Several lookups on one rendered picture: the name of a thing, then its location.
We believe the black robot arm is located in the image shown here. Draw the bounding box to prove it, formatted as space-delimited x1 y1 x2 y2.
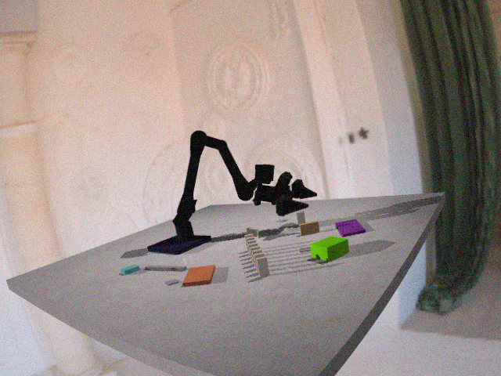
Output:
172 130 293 242

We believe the purple flat rectangular block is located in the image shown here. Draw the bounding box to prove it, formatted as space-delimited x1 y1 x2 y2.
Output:
336 219 366 237

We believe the grey long bar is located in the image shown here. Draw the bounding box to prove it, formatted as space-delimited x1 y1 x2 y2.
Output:
145 265 187 271

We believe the green block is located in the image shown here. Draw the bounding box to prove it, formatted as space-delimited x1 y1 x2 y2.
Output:
310 236 349 261

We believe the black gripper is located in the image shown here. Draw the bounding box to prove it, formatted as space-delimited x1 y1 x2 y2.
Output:
269 179 317 217

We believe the teal rectangular block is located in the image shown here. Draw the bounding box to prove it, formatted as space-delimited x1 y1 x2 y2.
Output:
121 265 140 275

